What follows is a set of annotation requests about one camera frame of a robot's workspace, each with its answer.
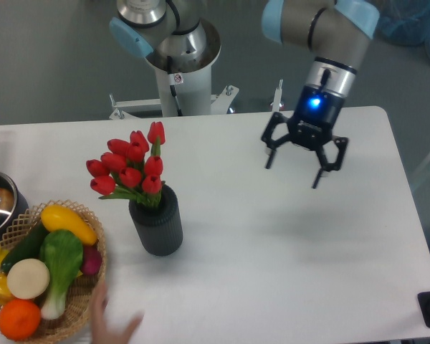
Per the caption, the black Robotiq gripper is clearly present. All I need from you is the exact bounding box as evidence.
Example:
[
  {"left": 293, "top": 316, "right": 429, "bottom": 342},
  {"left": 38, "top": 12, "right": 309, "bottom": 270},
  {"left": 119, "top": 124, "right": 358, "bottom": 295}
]
[{"left": 260, "top": 84, "right": 350, "bottom": 190}]

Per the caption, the red tulip bouquet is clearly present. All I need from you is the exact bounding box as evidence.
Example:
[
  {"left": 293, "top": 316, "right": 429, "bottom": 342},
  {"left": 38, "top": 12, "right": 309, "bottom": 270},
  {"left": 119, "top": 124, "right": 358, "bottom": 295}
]
[{"left": 86, "top": 121, "right": 166, "bottom": 210}]

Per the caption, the orange fruit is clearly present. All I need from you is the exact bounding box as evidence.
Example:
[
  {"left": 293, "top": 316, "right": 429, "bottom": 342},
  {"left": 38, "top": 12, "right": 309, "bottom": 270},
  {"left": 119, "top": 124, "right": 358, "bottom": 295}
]
[{"left": 0, "top": 299, "right": 41, "bottom": 341}]

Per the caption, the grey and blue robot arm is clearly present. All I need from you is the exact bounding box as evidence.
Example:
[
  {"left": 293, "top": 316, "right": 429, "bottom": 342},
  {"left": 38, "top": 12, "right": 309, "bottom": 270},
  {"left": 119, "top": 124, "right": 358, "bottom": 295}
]
[{"left": 109, "top": 1, "right": 379, "bottom": 173}]

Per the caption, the dark grey ribbed vase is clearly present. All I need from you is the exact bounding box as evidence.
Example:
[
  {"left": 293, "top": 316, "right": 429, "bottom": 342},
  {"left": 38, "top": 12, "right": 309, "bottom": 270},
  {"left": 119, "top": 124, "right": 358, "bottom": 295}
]
[{"left": 128, "top": 185, "right": 183, "bottom": 257}]

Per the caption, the blurred human hand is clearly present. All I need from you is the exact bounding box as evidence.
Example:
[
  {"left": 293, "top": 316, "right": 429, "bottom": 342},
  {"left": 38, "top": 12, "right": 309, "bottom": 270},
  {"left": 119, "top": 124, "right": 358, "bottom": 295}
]
[{"left": 89, "top": 281, "right": 144, "bottom": 344}]

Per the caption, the blue plastic bag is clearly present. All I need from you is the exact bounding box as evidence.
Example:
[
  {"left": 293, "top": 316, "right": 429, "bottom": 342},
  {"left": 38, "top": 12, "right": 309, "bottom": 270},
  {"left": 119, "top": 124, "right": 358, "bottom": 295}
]
[{"left": 373, "top": 1, "right": 430, "bottom": 59}]

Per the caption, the purple red radish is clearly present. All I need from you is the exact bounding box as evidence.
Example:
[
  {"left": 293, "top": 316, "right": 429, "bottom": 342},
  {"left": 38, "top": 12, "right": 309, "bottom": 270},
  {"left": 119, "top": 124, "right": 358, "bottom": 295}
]
[{"left": 80, "top": 246, "right": 102, "bottom": 276}]

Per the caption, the yellow squash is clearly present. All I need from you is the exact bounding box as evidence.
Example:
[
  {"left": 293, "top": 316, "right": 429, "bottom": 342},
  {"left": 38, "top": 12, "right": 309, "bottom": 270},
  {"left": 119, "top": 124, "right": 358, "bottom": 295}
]
[{"left": 40, "top": 204, "right": 97, "bottom": 246}]

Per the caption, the green bok choy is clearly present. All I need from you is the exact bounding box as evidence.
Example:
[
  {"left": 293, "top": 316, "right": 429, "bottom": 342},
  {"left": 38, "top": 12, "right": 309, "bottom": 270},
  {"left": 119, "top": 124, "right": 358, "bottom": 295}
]
[{"left": 40, "top": 229, "right": 83, "bottom": 320}]

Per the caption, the woven wicker basket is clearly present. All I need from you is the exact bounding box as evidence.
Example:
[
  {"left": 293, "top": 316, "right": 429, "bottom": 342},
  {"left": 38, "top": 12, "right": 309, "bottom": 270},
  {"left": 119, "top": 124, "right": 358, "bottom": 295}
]
[{"left": 0, "top": 200, "right": 108, "bottom": 343}]

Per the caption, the dark green cucumber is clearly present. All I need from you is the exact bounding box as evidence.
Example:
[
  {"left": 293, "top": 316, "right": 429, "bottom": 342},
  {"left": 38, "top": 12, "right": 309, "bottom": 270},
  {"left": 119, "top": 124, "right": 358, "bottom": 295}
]
[{"left": 0, "top": 222, "right": 49, "bottom": 274}]

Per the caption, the cream round disc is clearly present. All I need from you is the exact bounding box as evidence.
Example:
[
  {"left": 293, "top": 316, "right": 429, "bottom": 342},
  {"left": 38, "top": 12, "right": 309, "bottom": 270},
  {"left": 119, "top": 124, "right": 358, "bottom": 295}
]
[{"left": 7, "top": 259, "right": 50, "bottom": 300}]

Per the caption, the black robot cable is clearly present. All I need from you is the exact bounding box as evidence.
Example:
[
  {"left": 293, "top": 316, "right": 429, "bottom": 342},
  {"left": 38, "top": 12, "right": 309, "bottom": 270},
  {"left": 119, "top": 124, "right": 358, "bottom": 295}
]
[{"left": 166, "top": 55, "right": 184, "bottom": 118}]

